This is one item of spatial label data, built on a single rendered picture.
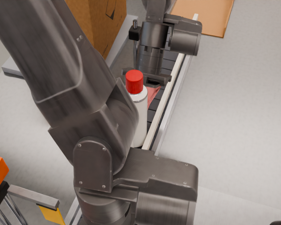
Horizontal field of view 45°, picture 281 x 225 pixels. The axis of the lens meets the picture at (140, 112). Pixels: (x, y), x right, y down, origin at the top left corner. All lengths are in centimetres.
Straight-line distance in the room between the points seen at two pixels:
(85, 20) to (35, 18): 59
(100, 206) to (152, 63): 43
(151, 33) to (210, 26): 50
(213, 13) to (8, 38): 102
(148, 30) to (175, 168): 42
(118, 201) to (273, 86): 76
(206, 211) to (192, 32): 36
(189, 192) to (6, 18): 22
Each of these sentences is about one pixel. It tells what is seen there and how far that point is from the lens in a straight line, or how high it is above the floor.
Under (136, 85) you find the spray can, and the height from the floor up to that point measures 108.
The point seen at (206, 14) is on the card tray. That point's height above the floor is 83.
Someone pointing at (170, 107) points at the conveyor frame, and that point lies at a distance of 85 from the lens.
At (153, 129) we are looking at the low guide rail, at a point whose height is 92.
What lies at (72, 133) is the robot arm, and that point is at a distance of 30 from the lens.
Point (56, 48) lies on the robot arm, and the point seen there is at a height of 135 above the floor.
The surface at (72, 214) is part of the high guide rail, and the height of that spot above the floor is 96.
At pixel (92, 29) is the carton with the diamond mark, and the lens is 88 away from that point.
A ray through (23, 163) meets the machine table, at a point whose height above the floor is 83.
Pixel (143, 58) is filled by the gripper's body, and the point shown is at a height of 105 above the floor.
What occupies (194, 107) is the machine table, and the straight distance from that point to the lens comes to 93.
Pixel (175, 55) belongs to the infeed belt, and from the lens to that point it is 99.
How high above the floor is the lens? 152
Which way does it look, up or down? 50 degrees down
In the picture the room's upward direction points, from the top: straight up
